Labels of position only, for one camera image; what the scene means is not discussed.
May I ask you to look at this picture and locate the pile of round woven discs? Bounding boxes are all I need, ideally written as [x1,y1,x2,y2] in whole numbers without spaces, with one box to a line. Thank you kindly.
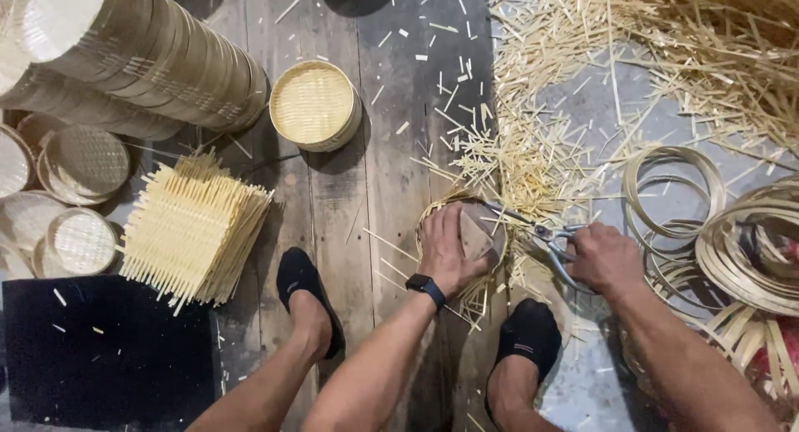
[0,110,133,281]

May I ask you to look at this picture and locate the round bamboo steamer basket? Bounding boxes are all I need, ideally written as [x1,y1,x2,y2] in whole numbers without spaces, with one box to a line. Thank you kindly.
[269,60,363,153]

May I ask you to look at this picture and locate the long stack of bamboo steamer lids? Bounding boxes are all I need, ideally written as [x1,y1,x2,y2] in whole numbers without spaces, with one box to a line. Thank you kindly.
[0,0,270,142]

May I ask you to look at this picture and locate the black floor mat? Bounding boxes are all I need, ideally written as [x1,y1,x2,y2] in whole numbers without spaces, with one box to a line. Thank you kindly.
[2,275,221,432]

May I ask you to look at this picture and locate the thick bundle of bamboo rings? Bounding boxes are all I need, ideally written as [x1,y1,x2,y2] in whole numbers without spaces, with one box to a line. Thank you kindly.
[695,177,799,318]

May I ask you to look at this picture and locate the black smartwatch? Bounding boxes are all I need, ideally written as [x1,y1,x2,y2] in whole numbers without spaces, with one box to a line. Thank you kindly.
[405,273,448,312]

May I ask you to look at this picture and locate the person's right leg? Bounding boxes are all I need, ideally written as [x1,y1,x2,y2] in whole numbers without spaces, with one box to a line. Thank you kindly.
[486,355,566,432]

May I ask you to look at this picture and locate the person's right hand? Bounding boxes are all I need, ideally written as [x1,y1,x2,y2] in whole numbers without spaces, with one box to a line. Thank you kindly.
[564,222,648,296]

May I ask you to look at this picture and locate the black sock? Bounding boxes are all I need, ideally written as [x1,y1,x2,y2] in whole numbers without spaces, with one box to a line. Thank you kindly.
[276,246,345,360]
[493,298,563,384]

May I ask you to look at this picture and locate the heap of bamboo trimmings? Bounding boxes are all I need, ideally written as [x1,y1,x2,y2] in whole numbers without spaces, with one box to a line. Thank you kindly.
[365,0,799,233]

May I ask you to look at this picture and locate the person's left hand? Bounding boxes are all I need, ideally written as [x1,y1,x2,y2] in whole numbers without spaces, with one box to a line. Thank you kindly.
[417,201,501,284]

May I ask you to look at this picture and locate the stack of square woven mats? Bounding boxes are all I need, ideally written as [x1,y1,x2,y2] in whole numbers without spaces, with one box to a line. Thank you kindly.
[117,149,275,317]

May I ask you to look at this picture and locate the loose coil of bamboo rings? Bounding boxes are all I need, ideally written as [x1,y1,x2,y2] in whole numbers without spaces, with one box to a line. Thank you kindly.
[622,145,728,241]

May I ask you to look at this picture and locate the person's leg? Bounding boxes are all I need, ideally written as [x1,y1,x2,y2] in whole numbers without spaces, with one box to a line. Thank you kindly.
[186,290,335,432]
[486,355,566,432]

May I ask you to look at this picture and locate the metal shears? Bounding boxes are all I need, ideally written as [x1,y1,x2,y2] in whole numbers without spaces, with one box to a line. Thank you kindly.
[479,199,595,294]

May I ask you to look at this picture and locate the black right sock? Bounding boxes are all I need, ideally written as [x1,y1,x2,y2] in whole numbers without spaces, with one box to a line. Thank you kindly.
[493,298,563,384]

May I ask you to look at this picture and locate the woven bamboo mat being trimmed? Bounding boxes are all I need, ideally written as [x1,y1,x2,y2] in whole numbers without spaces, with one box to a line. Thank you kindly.
[414,190,520,323]

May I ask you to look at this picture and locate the round brown wooden template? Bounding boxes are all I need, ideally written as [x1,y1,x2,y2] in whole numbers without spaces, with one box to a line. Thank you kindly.
[459,198,510,274]

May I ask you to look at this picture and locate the black left sock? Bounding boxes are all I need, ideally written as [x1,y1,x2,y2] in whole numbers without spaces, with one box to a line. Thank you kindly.
[276,246,345,360]

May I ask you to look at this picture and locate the person's left leg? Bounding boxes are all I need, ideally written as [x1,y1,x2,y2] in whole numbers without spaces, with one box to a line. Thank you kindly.
[186,290,335,432]

